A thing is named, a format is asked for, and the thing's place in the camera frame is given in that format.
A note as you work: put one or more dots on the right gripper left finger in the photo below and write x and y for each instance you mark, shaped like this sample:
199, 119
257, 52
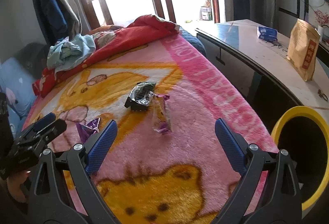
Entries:
49, 201

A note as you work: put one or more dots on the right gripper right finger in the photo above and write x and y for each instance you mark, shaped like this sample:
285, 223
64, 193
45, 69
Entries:
268, 190

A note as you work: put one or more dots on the yellow rimmed trash bin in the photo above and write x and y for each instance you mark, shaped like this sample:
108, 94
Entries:
304, 134

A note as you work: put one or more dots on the left hand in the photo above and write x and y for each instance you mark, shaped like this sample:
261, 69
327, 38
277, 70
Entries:
14, 183

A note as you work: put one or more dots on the purple candy wrapper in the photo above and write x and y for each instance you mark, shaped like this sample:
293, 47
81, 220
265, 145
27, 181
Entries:
88, 129

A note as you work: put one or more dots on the light blue cloth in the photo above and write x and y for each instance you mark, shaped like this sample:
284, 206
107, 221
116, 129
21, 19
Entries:
67, 54

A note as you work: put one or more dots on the grey coffee table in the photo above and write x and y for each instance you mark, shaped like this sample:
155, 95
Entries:
240, 39

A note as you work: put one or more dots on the clear purple snack wrapper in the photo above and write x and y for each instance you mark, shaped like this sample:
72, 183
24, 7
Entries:
161, 122

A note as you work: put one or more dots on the black green snack bag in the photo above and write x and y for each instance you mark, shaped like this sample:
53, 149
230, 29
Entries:
140, 96

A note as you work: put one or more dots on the dark blue curtain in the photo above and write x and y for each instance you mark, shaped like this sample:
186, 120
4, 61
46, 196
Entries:
51, 20

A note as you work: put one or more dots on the brown paper bag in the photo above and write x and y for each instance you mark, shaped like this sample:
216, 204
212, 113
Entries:
302, 49

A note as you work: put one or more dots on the blue tissue pack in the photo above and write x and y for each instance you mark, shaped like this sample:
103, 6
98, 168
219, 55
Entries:
267, 34

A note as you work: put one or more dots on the red quilt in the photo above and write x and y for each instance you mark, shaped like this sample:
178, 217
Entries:
145, 29

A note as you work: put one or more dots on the white vase red flowers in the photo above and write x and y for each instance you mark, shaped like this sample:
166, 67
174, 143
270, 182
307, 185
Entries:
322, 18

